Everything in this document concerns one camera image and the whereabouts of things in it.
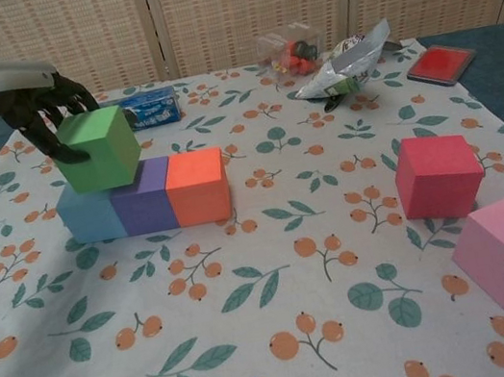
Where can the clear plastic toy box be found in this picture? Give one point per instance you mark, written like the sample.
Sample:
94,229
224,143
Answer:
291,52

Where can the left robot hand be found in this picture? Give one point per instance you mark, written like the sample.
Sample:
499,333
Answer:
3,81

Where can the purple foam cube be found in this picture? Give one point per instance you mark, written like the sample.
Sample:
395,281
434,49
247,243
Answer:
143,207

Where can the woven bamboo folding screen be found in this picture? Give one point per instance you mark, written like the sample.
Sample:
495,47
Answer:
201,12

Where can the red ink pad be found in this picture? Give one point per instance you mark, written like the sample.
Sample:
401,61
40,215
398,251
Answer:
440,65

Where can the silver snack bag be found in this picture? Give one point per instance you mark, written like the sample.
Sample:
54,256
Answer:
347,64

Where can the orange foam cube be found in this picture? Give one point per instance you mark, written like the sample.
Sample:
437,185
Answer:
199,193

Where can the red foam cube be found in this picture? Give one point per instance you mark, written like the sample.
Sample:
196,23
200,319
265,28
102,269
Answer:
436,180

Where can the blue cookie box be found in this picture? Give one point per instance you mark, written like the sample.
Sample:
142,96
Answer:
152,108

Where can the light blue foam cube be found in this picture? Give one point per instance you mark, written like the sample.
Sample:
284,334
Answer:
88,217

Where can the green foam cube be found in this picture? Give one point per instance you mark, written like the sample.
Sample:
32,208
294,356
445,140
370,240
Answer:
101,161

